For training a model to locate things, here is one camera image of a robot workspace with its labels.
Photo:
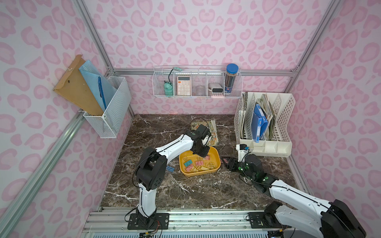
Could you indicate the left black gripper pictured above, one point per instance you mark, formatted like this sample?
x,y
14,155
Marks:
x,y
202,148

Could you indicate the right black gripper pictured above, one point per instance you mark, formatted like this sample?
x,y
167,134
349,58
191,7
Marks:
x,y
235,163

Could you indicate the yellow plastic storage tray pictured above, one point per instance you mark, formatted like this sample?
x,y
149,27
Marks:
x,y
194,165

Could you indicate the blue binder clip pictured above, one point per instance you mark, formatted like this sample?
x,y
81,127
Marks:
x,y
170,169

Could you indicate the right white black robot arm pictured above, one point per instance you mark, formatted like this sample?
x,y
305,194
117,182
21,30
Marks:
x,y
293,208

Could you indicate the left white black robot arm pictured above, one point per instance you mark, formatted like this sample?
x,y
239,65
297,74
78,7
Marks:
x,y
151,168

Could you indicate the illustrated children's history book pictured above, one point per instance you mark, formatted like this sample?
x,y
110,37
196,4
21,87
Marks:
x,y
211,125

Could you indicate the clear glass cup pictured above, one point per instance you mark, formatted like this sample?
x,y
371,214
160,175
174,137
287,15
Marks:
x,y
200,91

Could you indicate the blue file folder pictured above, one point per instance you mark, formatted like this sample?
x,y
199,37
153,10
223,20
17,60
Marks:
x,y
259,123

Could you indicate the white plastic file organizer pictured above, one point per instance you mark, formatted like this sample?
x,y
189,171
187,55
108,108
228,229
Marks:
x,y
280,145

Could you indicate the white desk calculator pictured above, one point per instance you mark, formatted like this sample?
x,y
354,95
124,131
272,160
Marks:
x,y
184,85

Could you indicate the green mini desk fan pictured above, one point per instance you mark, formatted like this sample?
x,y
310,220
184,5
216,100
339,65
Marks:
x,y
168,85

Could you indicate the papers in file organizer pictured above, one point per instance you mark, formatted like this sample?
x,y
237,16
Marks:
x,y
244,115

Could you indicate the blue lid pencil tube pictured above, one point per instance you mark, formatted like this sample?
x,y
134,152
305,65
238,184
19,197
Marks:
x,y
230,75

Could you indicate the blue pen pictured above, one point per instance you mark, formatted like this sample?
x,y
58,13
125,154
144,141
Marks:
x,y
101,94

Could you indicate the light blue document folder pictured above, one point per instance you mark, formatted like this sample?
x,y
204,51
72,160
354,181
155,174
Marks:
x,y
90,74

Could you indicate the brown kraft envelope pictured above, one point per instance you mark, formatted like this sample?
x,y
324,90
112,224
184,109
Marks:
x,y
73,88

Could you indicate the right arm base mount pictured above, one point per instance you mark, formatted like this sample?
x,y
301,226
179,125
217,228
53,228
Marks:
x,y
266,219

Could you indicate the white wire wall shelf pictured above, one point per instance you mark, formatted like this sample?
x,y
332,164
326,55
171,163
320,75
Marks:
x,y
200,76

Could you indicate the white mesh wall basket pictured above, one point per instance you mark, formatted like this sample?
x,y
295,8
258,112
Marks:
x,y
109,124

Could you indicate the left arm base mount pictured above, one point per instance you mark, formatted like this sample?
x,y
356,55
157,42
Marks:
x,y
157,220

